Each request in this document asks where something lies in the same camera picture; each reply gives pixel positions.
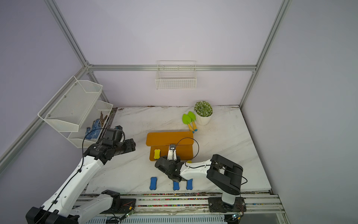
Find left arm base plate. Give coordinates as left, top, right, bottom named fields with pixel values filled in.
left=100, top=198, right=136, bottom=214

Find aluminium front rail frame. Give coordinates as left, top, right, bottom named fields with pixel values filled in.
left=86, top=192, right=290, bottom=224

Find orange two-tier wooden shelf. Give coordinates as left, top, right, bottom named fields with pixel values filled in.
left=146, top=131, right=194, bottom=161

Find white mesh two-tier rack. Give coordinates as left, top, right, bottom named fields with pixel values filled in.
left=38, top=76, right=113, bottom=148

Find green spatula blue tip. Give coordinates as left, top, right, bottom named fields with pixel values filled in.
left=188, top=111, right=198, bottom=132

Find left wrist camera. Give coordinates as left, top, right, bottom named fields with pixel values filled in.
left=102, top=126, right=125, bottom=146

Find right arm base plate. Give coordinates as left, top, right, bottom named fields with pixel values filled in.
left=208, top=197, right=247, bottom=213

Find blue eraser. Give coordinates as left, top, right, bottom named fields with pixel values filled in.
left=186, top=179, right=193, bottom=190
left=150, top=177, right=158, bottom=190
left=173, top=182, right=180, bottom=191

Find green spatula orange handle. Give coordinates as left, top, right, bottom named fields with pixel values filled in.
left=182, top=114, right=195, bottom=133

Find white wire wall basket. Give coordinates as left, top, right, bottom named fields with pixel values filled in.
left=155, top=60, right=197, bottom=90

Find blue crumpled cloth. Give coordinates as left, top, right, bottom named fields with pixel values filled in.
left=85, top=119, right=102, bottom=140

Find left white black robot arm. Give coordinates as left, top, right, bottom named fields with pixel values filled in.
left=26, top=139, right=136, bottom=224

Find potted green succulent plant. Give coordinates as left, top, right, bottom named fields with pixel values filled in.
left=194, top=101, right=213, bottom=126

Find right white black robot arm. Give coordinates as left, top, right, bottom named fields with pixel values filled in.
left=155, top=154, right=244, bottom=206

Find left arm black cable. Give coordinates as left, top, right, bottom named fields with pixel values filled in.
left=33, top=127, right=126, bottom=224

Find brown sticks in rack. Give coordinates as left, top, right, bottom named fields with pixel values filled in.
left=100, top=112, right=108, bottom=127

